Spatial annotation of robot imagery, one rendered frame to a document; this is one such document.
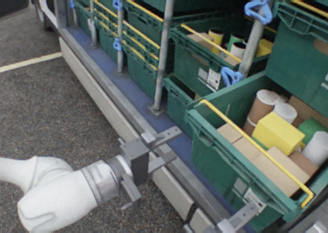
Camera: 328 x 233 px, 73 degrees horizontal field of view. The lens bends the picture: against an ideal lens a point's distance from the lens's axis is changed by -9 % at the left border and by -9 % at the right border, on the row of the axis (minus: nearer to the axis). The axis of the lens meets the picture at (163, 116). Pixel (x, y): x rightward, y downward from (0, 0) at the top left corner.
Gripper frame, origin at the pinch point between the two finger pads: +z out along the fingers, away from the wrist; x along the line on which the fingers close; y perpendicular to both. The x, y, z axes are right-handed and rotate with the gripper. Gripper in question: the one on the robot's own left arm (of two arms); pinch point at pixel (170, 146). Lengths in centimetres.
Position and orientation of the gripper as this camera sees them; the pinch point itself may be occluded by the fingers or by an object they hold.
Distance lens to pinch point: 63.8
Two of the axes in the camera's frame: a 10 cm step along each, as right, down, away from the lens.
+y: -5.8, -6.0, 5.5
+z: 8.1, -3.6, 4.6
